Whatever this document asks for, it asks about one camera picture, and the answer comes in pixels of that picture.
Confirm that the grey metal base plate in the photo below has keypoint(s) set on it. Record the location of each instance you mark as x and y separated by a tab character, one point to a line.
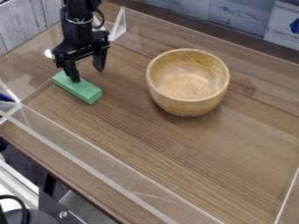
72	210

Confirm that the clear acrylic tray enclosure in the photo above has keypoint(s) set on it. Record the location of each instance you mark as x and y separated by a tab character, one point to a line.
152	168

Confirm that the black table leg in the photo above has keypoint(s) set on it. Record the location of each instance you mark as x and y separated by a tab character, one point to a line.
49	184

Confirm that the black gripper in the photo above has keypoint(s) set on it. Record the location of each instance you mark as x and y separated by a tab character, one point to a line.
81	42

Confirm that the white box with blue mark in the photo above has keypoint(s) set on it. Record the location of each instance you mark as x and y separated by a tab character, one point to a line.
281	30

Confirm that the brown wooden bowl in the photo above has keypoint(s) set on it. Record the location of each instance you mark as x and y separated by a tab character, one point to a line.
187	81

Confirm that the clear acrylic corner bracket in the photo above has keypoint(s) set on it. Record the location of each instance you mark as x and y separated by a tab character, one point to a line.
116	28

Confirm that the green rectangular block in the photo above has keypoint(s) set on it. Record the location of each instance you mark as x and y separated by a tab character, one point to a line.
83	90

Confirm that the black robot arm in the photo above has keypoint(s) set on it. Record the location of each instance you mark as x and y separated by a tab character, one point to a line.
79	5

